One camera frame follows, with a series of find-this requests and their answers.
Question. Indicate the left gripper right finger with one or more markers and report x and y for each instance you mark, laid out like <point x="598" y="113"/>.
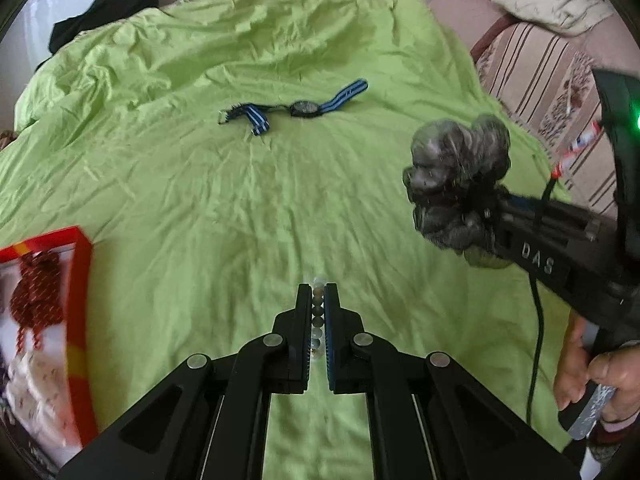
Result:
<point x="336" y="340"/>

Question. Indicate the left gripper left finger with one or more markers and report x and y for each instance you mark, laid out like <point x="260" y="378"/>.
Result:
<point x="301" y="337"/>

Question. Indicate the grey sheer scrunchie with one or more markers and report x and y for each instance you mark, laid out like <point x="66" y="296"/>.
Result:
<point x="454" y="180"/>

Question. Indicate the dark red polka-dot scrunchie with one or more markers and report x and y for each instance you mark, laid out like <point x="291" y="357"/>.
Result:
<point x="35" y="303"/>

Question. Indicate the white cherry-print scrunchie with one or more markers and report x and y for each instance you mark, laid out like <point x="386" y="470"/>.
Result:
<point x="38" y="398"/>

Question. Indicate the person's right hand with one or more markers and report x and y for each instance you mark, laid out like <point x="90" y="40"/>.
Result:
<point x="619" y="369"/>

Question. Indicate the red cardboard box lid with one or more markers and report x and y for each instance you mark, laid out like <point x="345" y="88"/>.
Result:
<point x="65" y="343"/>

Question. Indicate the black garment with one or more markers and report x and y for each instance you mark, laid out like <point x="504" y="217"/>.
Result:
<point x="100" y="13"/>

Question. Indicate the blue striped strap watch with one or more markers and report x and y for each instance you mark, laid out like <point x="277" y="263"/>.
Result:
<point x="257" y="114"/>

